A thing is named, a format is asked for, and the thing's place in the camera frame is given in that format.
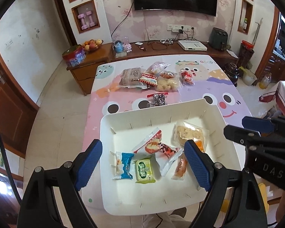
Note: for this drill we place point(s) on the dark chocolate packet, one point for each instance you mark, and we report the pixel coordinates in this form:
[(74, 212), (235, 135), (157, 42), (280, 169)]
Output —
[(159, 99)]

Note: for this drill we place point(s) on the person's leg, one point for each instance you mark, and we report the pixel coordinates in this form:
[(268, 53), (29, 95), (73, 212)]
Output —
[(156, 220)]

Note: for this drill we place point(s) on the red white cracker packet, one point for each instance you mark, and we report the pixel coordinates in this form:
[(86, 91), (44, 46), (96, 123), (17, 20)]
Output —
[(148, 79)]

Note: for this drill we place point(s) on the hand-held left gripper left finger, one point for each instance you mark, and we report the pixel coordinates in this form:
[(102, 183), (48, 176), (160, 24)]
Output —
[(89, 166)]

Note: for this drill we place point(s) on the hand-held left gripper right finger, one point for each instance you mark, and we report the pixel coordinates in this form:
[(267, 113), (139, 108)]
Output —
[(197, 165)]

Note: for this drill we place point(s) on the dark shoe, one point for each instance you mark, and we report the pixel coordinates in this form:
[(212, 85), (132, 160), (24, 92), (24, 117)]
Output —
[(178, 212)]

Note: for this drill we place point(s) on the rice cracker packet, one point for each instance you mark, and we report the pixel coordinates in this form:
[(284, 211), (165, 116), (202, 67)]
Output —
[(190, 133)]

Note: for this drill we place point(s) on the dark brown ceramic jar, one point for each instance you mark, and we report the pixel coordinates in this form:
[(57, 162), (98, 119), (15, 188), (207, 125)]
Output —
[(232, 74)]

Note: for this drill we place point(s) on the white set-top box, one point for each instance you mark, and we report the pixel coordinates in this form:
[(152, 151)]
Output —
[(192, 45)]

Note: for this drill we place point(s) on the clear pastry packet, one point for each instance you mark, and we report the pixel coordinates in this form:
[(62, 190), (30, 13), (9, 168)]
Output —
[(156, 67)]

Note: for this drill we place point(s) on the red round tin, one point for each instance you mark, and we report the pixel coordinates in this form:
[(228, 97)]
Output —
[(73, 57)]

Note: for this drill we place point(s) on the bread picture packet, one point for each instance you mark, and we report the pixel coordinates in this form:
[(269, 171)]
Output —
[(149, 142)]

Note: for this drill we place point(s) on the small red packet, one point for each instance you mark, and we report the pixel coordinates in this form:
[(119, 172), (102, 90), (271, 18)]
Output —
[(187, 77)]

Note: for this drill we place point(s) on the white bucket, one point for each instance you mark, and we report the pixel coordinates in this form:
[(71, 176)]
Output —
[(249, 77)]

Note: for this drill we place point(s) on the pink toy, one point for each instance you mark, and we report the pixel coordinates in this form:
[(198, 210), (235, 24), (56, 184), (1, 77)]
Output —
[(127, 48)]

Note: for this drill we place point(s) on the metal pole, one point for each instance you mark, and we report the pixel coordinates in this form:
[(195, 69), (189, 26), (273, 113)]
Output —
[(257, 30)]

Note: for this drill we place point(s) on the paper sheet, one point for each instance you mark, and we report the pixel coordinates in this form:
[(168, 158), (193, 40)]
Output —
[(231, 53)]

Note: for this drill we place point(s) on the wooden television cabinet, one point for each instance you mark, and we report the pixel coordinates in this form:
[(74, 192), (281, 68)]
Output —
[(85, 76)]

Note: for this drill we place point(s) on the blue white candy packet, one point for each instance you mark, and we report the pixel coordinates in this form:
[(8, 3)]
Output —
[(125, 166)]

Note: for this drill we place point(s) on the dark jar red lid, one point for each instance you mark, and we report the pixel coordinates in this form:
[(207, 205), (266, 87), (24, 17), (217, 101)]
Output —
[(245, 54)]

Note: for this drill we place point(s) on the grey cake packet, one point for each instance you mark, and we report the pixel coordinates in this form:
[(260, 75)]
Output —
[(131, 77)]

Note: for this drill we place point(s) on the red print snack packet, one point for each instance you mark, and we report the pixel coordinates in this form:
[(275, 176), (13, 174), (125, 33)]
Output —
[(168, 75)]

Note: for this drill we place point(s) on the green snack packet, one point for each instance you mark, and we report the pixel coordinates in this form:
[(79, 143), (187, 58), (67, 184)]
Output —
[(144, 171)]

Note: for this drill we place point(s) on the yellow stool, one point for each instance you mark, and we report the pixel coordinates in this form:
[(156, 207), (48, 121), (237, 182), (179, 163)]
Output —
[(266, 191)]

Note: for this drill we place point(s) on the dark green air fryer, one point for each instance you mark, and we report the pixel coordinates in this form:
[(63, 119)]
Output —
[(217, 39)]

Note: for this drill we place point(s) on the yellow oil bottle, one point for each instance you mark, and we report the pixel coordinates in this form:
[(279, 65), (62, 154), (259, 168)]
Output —
[(264, 83)]

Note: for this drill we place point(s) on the white packet red lettering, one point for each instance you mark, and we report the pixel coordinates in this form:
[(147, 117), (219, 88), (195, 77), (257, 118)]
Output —
[(167, 158)]

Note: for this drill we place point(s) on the white plastic tray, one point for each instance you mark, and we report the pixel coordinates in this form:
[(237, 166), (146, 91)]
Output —
[(144, 199)]

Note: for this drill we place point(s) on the clear orange sausage packet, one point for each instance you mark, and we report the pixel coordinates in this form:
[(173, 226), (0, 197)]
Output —
[(180, 167)]

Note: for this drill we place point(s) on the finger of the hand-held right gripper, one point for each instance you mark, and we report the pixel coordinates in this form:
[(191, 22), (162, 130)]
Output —
[(256, 123), (239, 135)]

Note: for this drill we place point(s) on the small red item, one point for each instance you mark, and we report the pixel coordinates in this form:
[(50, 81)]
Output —
[(142, 48)]

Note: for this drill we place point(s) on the printed cartoon tablecloth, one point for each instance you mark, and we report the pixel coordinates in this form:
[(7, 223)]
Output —
[(97, 104)]

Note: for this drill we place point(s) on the red white bag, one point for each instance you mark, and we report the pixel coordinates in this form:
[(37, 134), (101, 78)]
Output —
[(268, 97)]

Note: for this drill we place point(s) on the fruit bowl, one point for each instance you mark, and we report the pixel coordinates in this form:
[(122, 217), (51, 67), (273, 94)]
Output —
[(92, 45)]

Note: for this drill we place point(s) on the blue snow globe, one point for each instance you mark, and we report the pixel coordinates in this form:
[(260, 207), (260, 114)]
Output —
[(118, 47)]

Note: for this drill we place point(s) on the puffed snack packet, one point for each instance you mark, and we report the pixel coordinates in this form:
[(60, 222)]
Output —
[(167, 84)]

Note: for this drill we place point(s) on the pink dumbbell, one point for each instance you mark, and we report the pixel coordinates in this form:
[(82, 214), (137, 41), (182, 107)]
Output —
[(90, 19), (83, 21)]

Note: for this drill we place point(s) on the wooden door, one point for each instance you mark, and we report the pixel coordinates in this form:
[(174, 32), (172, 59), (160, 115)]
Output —
[(7, 109)]

